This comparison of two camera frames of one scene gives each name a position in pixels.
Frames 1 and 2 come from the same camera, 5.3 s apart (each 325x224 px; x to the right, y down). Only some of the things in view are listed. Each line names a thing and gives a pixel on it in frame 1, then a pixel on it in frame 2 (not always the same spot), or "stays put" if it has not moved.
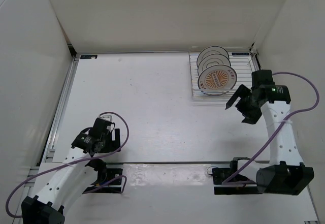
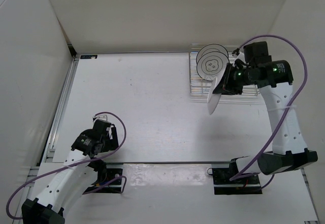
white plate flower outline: [212, 59] stays put
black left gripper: [111, 147] stays put
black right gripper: [251, 117] → [225, 85]
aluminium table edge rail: [49, 152] stays put
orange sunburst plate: [217, 80] → [214, 98]
